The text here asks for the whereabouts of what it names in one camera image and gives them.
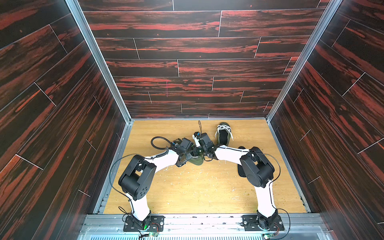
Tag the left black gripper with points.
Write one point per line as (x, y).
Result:
(189, 156)

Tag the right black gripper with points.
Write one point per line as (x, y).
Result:
(205, 151)

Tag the green shoe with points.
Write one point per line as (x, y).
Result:
(195, 160)
(223, 134)

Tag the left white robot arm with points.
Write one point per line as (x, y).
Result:
(138, 176)

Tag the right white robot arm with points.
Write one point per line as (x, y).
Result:
(257, 169)

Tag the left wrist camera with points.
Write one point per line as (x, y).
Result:
(186, 144)

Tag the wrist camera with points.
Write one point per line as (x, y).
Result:
(186, 144)
(205, 141)

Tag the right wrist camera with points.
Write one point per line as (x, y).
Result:
(205, 141)

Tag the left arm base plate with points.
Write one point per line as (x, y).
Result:
(152, 223)

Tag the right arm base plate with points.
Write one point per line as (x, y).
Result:
(260, 223)

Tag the front aluminium frame rail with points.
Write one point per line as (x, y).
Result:
(204, 227)

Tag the left aluminium corner post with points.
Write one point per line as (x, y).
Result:
(86, 31)

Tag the aluminium corner post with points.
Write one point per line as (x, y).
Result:
(86, 31)
(324, 21)

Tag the right aluminium corner post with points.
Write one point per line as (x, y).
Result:
(324, 21)

